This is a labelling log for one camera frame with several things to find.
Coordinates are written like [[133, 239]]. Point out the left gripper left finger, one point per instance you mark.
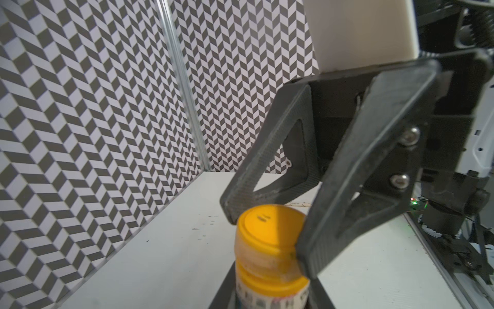
[[225, 297]]

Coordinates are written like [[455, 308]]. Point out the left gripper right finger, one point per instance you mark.
[[318, 298]]

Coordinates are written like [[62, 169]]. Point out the orange jar lid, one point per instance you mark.
[[265, 242]]

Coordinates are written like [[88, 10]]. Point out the orange paint jar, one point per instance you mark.
[[254, 292]]

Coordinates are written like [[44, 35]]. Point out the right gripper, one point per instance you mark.
[[386, 116]]

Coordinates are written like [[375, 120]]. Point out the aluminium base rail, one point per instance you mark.
[[466, 267]]

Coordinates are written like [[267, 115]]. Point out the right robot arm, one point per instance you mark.
[[259, 180]]

